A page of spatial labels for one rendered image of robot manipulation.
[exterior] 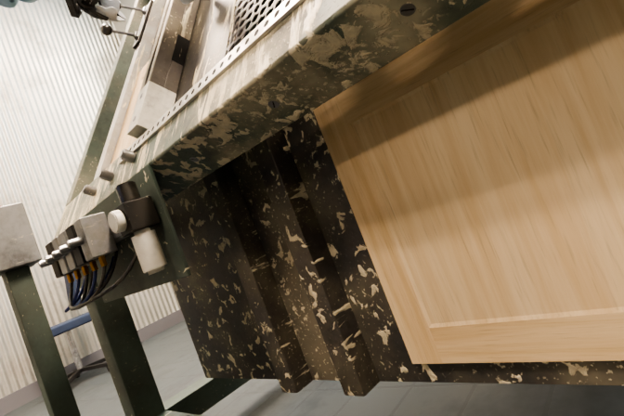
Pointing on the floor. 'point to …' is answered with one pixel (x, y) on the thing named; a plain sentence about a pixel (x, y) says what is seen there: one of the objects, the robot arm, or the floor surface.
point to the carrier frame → (286, 292)
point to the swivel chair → (73, 339)
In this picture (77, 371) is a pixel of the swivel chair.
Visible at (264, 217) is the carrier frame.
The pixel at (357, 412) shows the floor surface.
